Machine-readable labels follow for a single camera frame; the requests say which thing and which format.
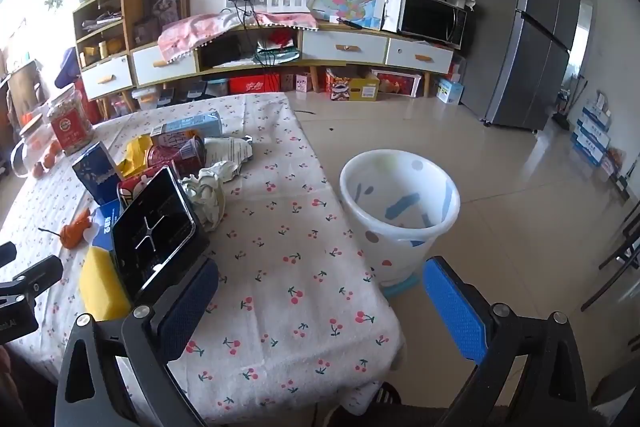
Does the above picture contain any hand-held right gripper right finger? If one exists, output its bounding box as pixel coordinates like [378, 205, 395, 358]
[421, 256, 591, 427]

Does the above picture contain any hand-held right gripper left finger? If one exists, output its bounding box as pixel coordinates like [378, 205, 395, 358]
[54, 257, 221, 427]

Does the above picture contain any glossy black box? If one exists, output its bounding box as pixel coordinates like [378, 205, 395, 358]
[110, 166, 211, 308]

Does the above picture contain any white spotted plastic bin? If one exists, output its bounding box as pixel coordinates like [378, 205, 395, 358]
[340, 149, 461, 296]

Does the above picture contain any orange peel piece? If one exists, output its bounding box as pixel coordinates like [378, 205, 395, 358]
[39, 207, 94, 250]

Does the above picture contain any yellow sponge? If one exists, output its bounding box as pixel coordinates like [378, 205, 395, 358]
[79, 246, 132, 323]

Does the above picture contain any blue biscuit box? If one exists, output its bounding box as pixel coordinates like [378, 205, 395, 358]
[85, 199, 125, 254]

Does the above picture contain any person's black slipper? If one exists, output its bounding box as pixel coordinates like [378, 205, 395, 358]
[372, 382, 402, 406]

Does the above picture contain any large crumpled paper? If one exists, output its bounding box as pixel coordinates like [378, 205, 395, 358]
[180, 161, 237, 233]

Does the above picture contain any clear glass pitcher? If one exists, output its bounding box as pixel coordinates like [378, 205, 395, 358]
[10, 112, 63, 180]

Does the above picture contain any dark blue carton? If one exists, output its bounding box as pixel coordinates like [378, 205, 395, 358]
[72, 141, 124, 206]

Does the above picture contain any cherry print tablecloth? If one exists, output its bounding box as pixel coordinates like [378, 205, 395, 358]
[0, 93, 406, 425]

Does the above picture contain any clear jar with red label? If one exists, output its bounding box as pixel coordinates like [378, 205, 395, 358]
[46, 85, 96, 156]

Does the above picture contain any yellow foil snack wrapper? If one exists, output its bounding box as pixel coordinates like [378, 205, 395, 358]
[117, 134, 154, 180]

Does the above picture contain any crushed red drink can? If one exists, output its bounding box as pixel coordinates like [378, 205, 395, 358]
[146, 136, 207, 168]

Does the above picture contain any printed paper scrap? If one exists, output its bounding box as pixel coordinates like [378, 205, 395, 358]
[204, 136, 255, 184]

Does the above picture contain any black chair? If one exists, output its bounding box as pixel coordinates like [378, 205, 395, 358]
[580, 209, 640, 314]

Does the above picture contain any blue and brown milk carton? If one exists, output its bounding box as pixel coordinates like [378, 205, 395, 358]
[150, 111, 224, 146]

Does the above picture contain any blue cloth bag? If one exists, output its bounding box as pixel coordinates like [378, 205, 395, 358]
[54, 47, 82, 90]

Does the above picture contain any tall wooden shelf cabinet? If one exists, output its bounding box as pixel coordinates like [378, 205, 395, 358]
[72, 0, 137, 104]

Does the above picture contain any clear plastic storage box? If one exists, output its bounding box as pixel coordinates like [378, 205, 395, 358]
[131, 87, 176, 110]

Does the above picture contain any blue and white box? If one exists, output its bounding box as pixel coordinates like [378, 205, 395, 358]
[435, 77, 466, 104]

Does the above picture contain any stack of blue white boxes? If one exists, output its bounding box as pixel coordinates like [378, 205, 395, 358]
[570, 92, 614, 168]

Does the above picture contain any red flat box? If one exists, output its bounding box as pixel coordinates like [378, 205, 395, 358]
[228, 76, 266, 96]

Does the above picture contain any red gift box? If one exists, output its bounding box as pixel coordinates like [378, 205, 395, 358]
[371, 69, 423, 98]

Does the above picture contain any yellow printed carton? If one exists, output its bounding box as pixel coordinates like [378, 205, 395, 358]
[325, 67, 381, 102]

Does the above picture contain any black set-top device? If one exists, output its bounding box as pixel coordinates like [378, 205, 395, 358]
[200, 34, 246, 68]

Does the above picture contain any stack of folded green items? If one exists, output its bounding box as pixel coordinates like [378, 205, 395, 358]
[254, 38, 301, 66]

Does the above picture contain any pink cherry print cloth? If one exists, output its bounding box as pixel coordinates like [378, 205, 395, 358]
[157, 11, 320, 64]

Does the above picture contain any low white wooden cabinet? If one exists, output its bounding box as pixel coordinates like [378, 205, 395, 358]
[130, 19, 464, 88]

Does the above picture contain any grey refrigerator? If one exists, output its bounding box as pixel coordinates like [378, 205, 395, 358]
[460, 0, 584, 132]

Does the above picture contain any black microwave oven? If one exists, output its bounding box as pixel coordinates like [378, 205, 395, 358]
[397, 0, 469, 48]

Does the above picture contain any framed picture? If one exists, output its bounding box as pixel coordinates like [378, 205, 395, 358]
[143, 0, 192, 44]

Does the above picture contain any map print paper bag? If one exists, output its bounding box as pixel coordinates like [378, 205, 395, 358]
[311, 0, 386, 30]

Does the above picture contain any black cable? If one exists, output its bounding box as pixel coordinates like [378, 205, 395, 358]
[234, 1, 282, 94]

